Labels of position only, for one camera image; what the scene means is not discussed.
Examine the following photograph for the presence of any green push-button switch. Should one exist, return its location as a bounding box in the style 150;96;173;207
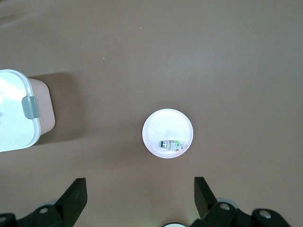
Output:
159;139;185;151

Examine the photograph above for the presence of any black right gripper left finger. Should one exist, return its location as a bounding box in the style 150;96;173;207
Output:
30;177;88;227

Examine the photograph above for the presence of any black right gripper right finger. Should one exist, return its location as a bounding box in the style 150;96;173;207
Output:
193;176;252;227

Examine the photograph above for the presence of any grey box latch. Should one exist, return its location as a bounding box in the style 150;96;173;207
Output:
21;96;40;119

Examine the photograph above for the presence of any pink round plate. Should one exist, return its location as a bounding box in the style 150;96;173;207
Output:
142;108;195;158

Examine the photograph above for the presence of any white lidded storage box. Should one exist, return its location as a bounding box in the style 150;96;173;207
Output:
0;69;56;153

